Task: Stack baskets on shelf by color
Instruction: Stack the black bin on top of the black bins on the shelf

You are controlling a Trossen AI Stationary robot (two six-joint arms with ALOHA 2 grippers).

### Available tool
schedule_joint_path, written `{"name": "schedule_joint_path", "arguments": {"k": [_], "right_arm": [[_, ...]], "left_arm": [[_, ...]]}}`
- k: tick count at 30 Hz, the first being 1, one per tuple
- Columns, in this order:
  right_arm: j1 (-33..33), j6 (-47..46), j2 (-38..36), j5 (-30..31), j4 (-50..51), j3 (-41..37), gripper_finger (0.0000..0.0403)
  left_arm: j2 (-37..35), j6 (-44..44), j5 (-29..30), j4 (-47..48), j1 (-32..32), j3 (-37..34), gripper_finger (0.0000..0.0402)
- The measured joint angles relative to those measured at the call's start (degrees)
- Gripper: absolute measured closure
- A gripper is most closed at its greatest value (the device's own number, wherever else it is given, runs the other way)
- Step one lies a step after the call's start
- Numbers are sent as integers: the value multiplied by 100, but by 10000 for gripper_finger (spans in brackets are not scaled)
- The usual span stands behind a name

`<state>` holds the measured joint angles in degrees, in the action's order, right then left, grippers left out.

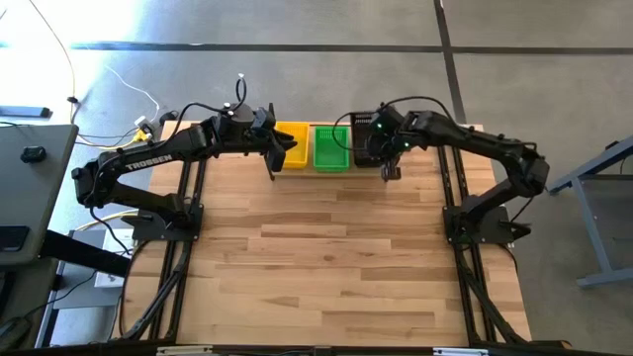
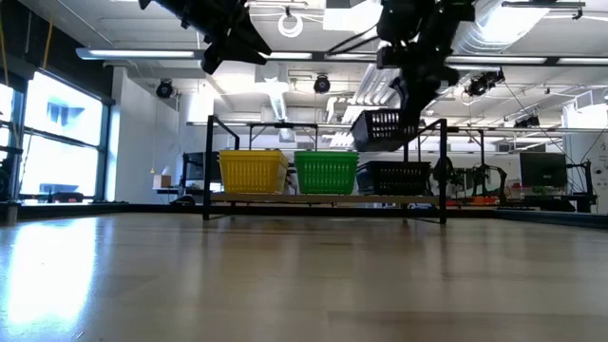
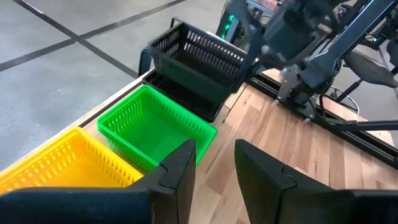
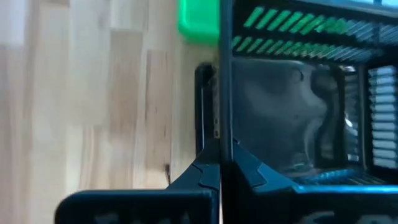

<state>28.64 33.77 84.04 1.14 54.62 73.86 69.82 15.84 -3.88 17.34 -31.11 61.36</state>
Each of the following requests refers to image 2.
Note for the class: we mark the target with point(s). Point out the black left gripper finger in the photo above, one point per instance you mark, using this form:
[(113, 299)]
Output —
[(247, 50), (211, 62)]

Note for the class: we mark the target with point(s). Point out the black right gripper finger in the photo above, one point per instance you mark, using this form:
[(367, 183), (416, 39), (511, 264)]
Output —
[(403, 97), (420, 107)]

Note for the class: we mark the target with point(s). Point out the black slotted plastic basket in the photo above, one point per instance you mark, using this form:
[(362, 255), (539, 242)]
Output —
[(380, 145), (394, 165)]

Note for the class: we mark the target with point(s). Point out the green slotted plastic basket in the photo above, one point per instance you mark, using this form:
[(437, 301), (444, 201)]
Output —
[(328, 155)]

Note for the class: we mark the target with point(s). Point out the yellow slotted plastic basket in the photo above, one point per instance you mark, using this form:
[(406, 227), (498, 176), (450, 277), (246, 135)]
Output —
[(252, 154)]

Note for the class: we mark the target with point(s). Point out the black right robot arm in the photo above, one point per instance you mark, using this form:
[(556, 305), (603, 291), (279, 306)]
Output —
[(427, 14)]

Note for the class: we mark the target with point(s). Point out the black-framed wooden shelf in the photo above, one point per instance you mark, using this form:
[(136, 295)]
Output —
[(332, 198)]

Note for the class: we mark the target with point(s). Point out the ceiling light strip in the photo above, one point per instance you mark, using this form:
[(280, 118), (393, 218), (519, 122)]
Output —
[(499, 60), (142, 53), (584, 61), (290, 55)]

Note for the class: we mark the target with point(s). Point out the round black ceiling fixture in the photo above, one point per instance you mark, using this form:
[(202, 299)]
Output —
[(321, 84), (165, 89)]

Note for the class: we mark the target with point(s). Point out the black ceiling spotlight cluster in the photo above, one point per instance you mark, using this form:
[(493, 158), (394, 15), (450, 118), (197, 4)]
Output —
[(482, 84)]

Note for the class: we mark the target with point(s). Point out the small cardboard box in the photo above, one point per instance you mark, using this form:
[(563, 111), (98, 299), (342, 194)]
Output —
[(161, 181)]

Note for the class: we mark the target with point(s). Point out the black computer monitor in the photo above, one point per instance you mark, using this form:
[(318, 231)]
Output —
[(544, 170)]

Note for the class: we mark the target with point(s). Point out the black office desk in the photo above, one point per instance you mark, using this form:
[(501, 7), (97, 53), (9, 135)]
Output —
[(560, 204)]

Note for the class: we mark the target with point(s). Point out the large office window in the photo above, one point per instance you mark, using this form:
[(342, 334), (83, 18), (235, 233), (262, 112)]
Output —
[(62, 166)]

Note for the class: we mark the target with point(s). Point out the silver ceiling air duct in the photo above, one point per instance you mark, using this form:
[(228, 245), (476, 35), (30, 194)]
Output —
[(494, 24)]

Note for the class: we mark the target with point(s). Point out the black table frame rail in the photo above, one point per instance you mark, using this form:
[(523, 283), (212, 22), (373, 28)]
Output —
[(95, 209)]

